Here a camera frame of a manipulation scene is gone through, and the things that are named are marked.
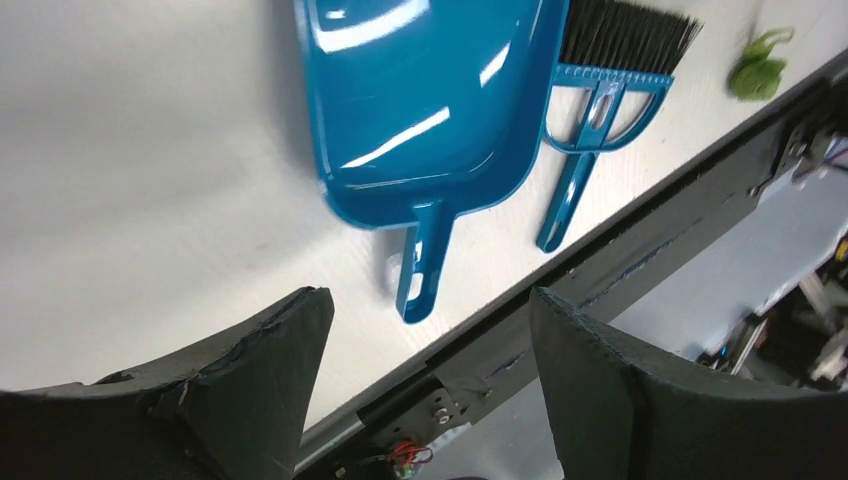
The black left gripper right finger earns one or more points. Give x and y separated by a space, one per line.
621 408

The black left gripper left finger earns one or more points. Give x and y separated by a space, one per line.
230 406

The blue plastic dustpan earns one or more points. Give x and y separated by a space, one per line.
425 111

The blue hand brush black bristles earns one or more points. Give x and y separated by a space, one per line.
624 56

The green paper scrap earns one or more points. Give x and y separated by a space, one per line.
757 75

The black table edge rail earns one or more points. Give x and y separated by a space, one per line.
473 403

